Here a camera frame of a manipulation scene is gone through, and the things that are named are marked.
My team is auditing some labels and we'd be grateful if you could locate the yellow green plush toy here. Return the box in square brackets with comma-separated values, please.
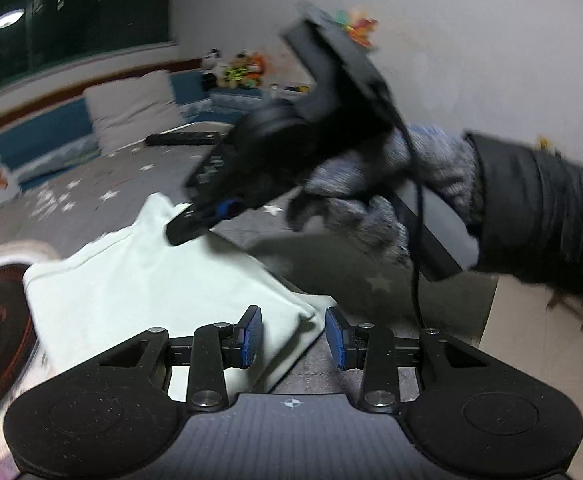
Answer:
[220, 62, 255, 90]

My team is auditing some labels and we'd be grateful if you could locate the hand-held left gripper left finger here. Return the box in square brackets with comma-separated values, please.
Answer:
[72, 305, 263, 409]

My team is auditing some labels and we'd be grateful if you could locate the orange plush toy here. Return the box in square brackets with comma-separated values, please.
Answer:
[249, 51, 271, 87]

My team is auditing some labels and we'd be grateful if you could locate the white pillow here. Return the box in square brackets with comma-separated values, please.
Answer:
[82, 70, 185, 153]

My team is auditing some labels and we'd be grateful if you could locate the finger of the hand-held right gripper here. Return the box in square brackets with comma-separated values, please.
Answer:
[166, 180, 292, 247]
[169, 132, 252, 226]

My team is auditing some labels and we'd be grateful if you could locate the panda plush toy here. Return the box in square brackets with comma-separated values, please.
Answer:
[202, 49, 225, 90]

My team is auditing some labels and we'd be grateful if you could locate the pale green shirt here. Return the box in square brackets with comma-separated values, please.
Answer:
[22, 192, 337, 401]

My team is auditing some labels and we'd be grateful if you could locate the black cable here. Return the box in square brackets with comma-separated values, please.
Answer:
[391, 105, 429, 333]

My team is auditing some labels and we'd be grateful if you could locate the dark window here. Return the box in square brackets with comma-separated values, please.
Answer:
[0, 0, 180, 106]

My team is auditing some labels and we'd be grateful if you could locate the blue padded wall cushion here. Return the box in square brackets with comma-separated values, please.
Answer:
[0, 97, 100, 191]
[169, 70, 267, 126]

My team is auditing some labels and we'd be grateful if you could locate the person's right forearm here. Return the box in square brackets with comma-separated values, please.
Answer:
[464, 130, 583, 306]

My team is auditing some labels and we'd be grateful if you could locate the colourful wall decoration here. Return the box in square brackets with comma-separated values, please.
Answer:
[334, 6, 379, 51]

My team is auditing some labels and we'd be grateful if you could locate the person's right hand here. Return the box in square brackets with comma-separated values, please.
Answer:
[286, 124, 478, 267]

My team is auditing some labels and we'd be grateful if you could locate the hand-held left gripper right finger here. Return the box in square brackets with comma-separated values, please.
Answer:
[325, 306, 517, 412]

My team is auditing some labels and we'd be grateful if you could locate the black remote control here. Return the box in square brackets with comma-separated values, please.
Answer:
[146, 130, 230, 147]

